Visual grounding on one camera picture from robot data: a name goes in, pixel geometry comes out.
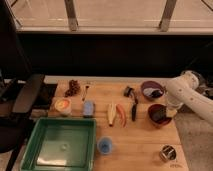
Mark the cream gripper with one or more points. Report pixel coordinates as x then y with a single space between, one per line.
170 112

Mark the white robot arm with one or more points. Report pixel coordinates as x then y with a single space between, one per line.
182 90

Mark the red bowl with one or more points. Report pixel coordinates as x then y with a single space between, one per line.
157 115

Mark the dark object in purple bowl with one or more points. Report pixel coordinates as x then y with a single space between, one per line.
156 93

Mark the black clip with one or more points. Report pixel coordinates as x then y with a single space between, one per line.
128 92

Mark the orange carrot toy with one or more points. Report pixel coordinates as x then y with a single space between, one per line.
122 114

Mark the yellow banana toy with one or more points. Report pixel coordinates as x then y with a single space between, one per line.
111 113

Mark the blue plastic cup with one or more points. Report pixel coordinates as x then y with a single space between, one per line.
104 145

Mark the blue sponge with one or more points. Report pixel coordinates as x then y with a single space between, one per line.
88 109

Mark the small dark spoon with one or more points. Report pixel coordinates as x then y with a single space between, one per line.
85 92

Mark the dark grape bunch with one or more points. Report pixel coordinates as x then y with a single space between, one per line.
74 88

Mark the orange filled cup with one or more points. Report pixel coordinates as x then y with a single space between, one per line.
63 106

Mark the green plastic tray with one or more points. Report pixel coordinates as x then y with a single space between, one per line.
59 144

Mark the black office chair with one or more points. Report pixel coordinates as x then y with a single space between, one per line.
19 89

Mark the black handled knife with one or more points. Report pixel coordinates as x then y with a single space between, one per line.
134 108

